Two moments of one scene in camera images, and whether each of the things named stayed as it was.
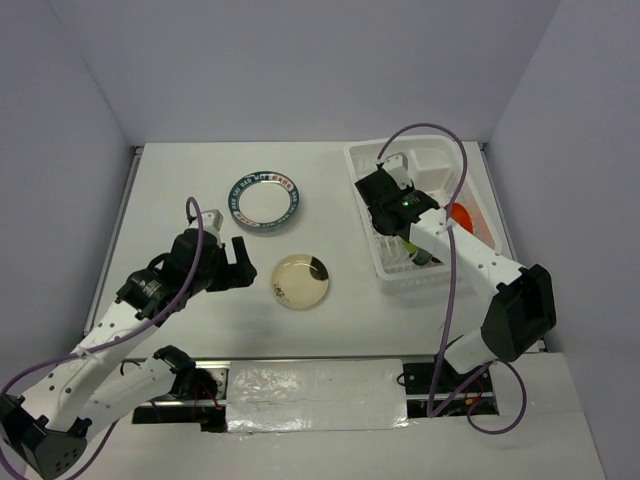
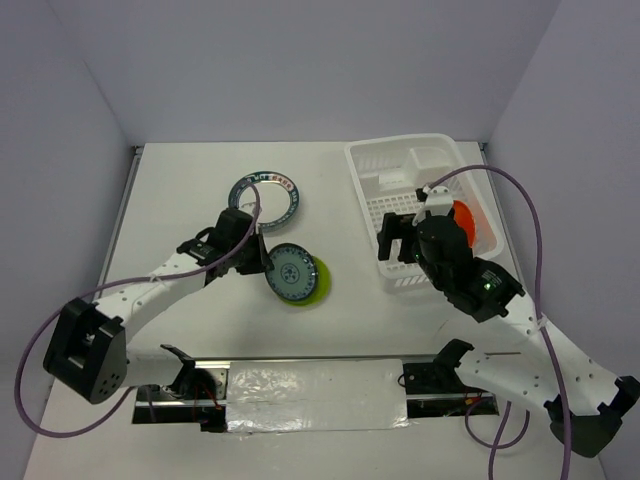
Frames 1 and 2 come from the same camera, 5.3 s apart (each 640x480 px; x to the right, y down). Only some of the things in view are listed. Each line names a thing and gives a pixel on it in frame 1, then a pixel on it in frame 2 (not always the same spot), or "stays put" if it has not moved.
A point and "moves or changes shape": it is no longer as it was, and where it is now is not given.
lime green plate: (409, 247) moves or changes shape
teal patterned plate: (423, 257) moves or changes shape
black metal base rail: (207, 410) stays put
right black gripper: (408, 190) -> (396, 226)
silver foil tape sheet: (315, 395) stays put
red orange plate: (461, 215) stays put
